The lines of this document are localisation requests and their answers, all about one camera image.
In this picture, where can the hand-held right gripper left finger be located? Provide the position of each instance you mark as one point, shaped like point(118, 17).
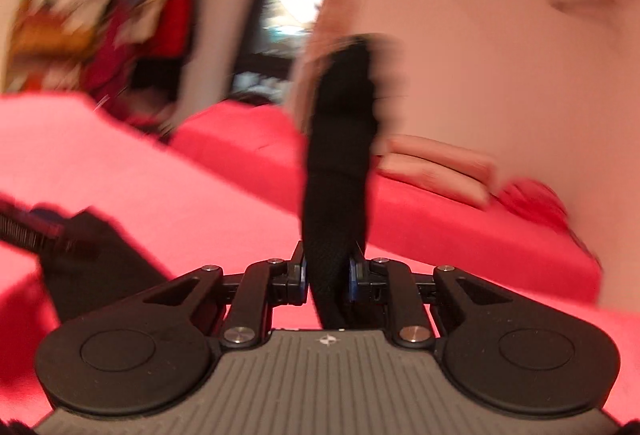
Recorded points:
point(300, 276)

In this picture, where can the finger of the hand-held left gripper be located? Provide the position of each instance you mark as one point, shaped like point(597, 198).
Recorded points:
point(30, 227)

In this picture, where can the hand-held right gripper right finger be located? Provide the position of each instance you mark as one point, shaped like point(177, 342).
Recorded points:
point(352, 277)

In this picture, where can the black pants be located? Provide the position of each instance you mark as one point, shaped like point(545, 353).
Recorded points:
point(335, 165)

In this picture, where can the red bed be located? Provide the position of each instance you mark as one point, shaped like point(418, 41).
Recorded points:
point(450, 235)

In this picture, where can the pink blanket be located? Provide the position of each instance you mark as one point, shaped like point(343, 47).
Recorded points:
point(150, 185)

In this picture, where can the folded red blanket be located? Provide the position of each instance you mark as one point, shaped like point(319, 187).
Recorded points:
point(535, 202)

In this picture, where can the rack of hanging clothes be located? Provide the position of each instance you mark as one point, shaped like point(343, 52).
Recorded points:
point(125, 30)

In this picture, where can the pink patterned curtain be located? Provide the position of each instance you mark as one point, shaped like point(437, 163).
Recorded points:
point(320, 15)

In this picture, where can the dark framed window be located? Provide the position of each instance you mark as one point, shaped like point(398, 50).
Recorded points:
point(290, 0)

